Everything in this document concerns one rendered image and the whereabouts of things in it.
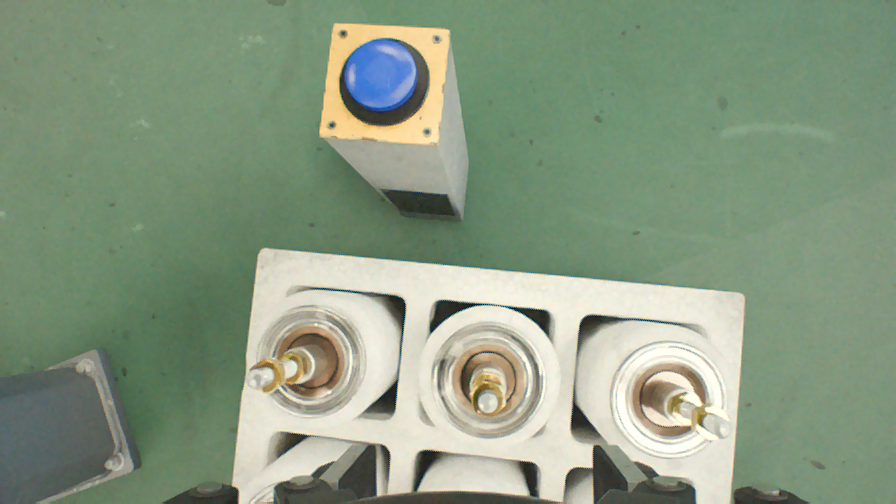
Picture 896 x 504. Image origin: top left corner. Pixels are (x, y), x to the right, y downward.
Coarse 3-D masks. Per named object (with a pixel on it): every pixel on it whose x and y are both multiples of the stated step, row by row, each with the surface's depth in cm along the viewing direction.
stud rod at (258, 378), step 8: (288, 360) 34; (264, 368) 30; (288, 368) 33; (296, 368) 34; (248, 376) 29; (256, 376) 29; (264, 376) 29; (272, 376) 30; (288, 376) 33; (248, 384) 29; (256, 384) 29; (264, 384) 29
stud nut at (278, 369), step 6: (264, 360) 30; (270, 360) 31; (276, 360) 31; (252, 366) 30; (258, 366) 30; (264, 366) 30; (270, 366) 30; (276, 366) 30; (282, 366) 31; (276, 372) 30; (282, 372) 31; (276, 378) 30; (282, 378) 31; (270, 384) 30; (276, 384) 30; (282, 384) 31; (258, 390) 30; (264, 390) 30; (270, 390) 30
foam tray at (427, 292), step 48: (288, 288) 47; (336, 288) 46; (384, 288) 46; (432, 288) 45; (480, 288) 45; (528, 288) 45; (576, 288) 45; (624, 288) 44; (672, 288) 44; (576, 336) 44; (720, 336) 44; (240, 432) 46; (288, 432) 50; (336, 432) 45; (384, 432) 45; (432, 432) 44; (576, 432) 48; (240, 480) 45; (528, 480) 54; (720, 480) 43
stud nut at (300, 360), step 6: (288, 354) 34; (294, 354) 34; (282, 360) 34; (294, 360) 34; (300, 360) 34; (300, 366) 34; (306, 366) 35; (300, 372) 34; (306, 372) 35; (288, 378) 34; (294, 378) 34; (300, 378) 35
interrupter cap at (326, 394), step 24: (288, 312) 38; (312, 312) 39; (336, 312) 38; (264, 336) 38; (288, 336) 39; (312, 336) 39; (336, 336) 38; (360, 336) 38; (336, 360) 38; (360, 360) 38; (288, 384) 38; (312, 384) 38; (336, 384) 38; (360, 384) 38; (288, 408) 38; (312, 408) 38; (336, 408) 38
